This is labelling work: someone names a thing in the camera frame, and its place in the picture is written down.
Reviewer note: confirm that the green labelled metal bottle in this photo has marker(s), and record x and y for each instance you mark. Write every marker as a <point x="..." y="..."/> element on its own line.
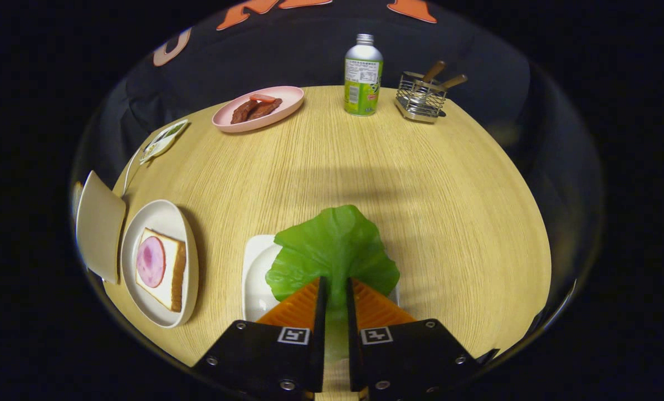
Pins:
<point x="362" y="78"/>

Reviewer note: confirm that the bread slice with ham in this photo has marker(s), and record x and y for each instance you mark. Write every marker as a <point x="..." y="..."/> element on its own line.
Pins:
<point x="170" y="275"/>

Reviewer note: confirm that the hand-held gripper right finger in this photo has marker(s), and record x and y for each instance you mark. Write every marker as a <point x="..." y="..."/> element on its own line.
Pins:
<point x="352" y="340"/>

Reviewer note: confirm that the brown meat strip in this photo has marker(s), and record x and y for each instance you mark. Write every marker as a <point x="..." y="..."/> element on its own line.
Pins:
<point x="266" y="108"/>
<point x="243" y="111"/>

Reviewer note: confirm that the square white plate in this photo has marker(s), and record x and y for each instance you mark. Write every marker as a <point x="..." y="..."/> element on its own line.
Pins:
<point x="254" y="278"/>

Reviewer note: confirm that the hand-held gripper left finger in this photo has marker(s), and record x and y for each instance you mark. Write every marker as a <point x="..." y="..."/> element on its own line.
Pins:
<point x="321" y="334"/>

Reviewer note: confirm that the green lettuce leaf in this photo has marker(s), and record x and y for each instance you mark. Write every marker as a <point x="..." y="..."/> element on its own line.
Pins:
<point x="332" y="250"/>

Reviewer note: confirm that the white toaster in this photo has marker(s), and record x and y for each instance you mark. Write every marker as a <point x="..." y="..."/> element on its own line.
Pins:
<point x="99" y="225"/>

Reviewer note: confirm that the round white plate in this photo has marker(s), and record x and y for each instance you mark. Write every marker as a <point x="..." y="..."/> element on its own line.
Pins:
<point x="159" y="214"/>

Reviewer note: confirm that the pink ham slice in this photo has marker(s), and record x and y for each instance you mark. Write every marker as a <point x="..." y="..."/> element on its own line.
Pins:
<point x="150" y="262"/>

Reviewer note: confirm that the pink plate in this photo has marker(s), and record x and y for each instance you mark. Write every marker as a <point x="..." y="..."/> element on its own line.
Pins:
<point x="288" y="99"/>

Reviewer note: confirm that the white divided tray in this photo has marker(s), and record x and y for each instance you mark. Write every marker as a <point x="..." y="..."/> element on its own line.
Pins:
<point x="163" y="141"/>

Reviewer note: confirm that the red sausage slice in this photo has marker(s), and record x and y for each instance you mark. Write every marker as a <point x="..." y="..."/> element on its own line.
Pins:
<point x="262" y="98"/>

